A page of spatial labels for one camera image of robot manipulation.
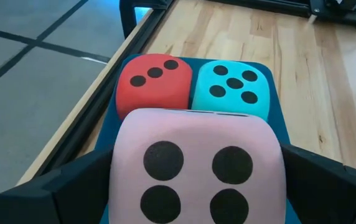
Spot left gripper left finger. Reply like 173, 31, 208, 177
0, 148, 114, 224

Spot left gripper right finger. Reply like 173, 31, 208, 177
280, 143, 356, 224

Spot teal foam die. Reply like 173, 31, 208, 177
191, 59, 271, 123

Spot pink foam die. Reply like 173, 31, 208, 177
108, 108, 288, 224

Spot red foam die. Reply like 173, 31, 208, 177
115, 53, 194, 121

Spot blue plastic tray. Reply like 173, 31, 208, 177
95, 54, 302, 224

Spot black clamp handle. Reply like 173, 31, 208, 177
119, 0, 170, 39

